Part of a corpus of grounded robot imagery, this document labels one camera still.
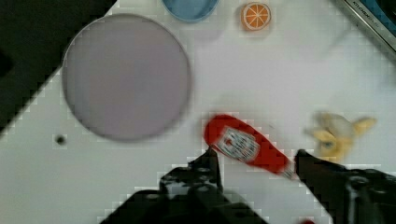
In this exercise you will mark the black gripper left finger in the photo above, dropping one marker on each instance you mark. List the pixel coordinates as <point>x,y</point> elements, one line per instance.
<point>186,195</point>

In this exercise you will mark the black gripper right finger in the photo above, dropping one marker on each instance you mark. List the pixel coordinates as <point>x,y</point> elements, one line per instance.
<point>350,196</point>

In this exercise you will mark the red ketchup bottle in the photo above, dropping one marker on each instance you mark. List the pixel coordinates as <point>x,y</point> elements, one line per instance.
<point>239,141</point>

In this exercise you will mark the peeled banana toy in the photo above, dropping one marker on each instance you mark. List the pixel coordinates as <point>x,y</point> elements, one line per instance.
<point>336,135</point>

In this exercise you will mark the grey round plate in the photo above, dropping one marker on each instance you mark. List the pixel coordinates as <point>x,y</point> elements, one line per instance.
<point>126,77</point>

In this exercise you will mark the blue cup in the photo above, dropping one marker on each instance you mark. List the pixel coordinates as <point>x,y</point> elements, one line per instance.
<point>190,10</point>

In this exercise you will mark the silver toaster oven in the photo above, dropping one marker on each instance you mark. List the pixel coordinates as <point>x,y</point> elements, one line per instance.
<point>376,17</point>

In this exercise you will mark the orange slice toy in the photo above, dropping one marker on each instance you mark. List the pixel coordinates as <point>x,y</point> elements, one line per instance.
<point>255,16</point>

